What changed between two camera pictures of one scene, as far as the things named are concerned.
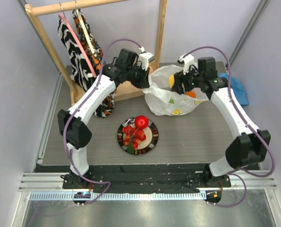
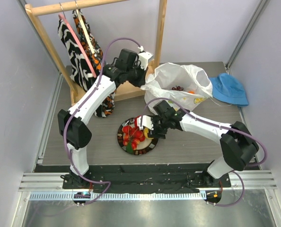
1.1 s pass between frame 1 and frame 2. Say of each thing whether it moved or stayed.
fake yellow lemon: moved
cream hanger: stayed
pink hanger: stayed
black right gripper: moved
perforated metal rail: stayed
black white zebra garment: stayed
